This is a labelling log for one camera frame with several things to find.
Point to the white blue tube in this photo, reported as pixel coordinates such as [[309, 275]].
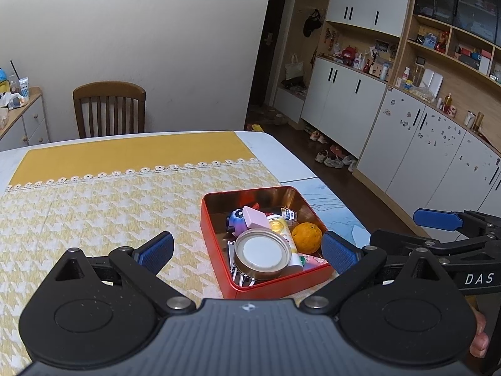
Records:
[[24, 88]]

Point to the red shelf ornament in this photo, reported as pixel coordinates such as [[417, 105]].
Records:
[[349, 55]]

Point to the person's right hand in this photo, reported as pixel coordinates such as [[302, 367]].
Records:
[[480, 337]]

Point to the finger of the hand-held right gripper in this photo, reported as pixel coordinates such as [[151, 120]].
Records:
[[395, 241], [436, 219]]

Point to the orange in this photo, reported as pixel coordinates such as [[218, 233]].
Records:
[[307, 237]]

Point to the black hanging bag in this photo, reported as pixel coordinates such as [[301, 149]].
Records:
[[313, 23]]

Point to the white rectangular panel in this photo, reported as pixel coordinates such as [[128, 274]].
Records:
[[432, 81]]

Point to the white bottle yellow label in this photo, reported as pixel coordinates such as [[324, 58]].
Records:
[[295, 260]]

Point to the white wooden side cabinet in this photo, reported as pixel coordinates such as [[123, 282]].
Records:
[[33, 121]]

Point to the yellow houndstooth tablecloth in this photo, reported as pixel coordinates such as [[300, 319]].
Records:
[[117, 203]]

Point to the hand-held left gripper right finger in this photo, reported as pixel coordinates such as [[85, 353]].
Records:
[[340, 254]]

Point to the round gold metal lid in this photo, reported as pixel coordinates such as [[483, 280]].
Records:
[[260, 250]]

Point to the white crumpled bag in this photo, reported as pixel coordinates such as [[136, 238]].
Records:
[[9, 100]]

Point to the pink tube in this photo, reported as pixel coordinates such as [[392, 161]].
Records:
[[313, 260]]

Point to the row of shoes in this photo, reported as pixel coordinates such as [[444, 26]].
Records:
[[332, 160]]

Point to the small bottle blue label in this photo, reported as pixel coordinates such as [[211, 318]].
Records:
[[289, 214]]

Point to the large white wall cabinet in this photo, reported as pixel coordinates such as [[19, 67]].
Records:
[[344, 98]]

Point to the white tote bag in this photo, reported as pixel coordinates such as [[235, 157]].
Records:
[[293, 70]]

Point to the brown wooden chair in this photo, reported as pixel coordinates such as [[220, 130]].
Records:
[[109, 90]]

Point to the small yellow floor object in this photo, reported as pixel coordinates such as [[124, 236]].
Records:
[[257, 127]]

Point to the red metal tin box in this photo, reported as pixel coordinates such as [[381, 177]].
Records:
[[274, 286]]

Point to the silver nail clipper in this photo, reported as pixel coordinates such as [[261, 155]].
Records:
[[231, 252]]

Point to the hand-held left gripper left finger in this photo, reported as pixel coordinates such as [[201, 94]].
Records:
[[156, 248]]

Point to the pink rectangular block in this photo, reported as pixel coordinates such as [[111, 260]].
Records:
[[254, 217]]

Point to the purple toy figure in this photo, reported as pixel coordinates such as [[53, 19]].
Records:
[[237, 223]]

